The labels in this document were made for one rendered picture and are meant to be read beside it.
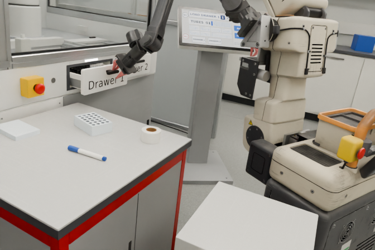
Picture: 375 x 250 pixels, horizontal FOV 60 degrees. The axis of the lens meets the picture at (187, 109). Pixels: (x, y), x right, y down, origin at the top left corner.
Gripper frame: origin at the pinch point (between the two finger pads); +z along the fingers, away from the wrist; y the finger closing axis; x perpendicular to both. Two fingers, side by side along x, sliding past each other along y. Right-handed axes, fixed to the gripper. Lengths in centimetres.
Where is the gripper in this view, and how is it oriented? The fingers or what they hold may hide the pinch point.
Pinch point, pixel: (115, 74)
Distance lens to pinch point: 153.5
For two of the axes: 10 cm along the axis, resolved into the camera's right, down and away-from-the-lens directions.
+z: -6.9, 5.1, 5.2
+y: -5.6, -8.2, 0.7
